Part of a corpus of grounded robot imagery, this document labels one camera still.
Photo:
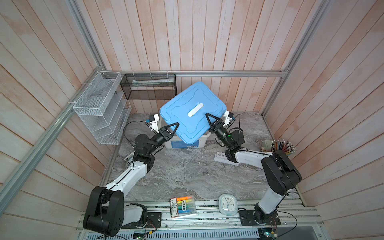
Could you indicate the colored pencils bundle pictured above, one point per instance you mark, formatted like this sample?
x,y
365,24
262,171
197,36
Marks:
x,y
284,146

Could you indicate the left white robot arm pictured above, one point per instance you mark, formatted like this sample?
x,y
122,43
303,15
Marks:
x,y
106,211

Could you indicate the blue plastic bin lid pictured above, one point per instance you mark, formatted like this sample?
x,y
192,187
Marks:
x,y
189,109

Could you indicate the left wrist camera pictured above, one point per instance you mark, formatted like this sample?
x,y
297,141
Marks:
x,y
152,122

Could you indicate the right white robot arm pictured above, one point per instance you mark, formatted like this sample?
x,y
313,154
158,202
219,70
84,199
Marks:
x,y
280,172

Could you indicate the black wire mesh basket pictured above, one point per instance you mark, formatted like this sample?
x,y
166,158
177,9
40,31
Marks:
x,y
152,87

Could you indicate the white test tube rack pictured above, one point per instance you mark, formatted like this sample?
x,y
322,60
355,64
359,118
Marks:
x,y
221,158

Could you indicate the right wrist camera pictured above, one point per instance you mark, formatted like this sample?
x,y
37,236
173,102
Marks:
x,y
228,116

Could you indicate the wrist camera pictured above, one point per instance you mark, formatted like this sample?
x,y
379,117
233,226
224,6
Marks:
x,y
228,116
152,122

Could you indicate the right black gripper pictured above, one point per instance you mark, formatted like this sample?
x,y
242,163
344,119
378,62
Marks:
x,y
218,126

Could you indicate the white plastic storage bin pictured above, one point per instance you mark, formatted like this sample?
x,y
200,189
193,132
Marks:
x,y
177,143

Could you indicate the pale green small box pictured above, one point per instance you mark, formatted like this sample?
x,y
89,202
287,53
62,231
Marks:
x,y
267,146

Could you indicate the white wire mesh shelf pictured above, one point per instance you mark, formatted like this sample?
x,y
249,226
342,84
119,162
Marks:
x,y
103,109

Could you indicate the highlighter marker pack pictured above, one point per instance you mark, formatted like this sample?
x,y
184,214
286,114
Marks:
x,y
182,207

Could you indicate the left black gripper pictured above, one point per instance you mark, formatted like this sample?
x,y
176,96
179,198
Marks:
x,y
164,131

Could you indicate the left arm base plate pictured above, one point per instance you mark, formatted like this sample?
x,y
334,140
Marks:
x,y
153,221

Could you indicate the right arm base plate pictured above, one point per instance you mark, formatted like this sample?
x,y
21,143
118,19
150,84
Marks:
x,y
258,218

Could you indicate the white round clock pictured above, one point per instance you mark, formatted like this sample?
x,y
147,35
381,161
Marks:
x,y
228,205

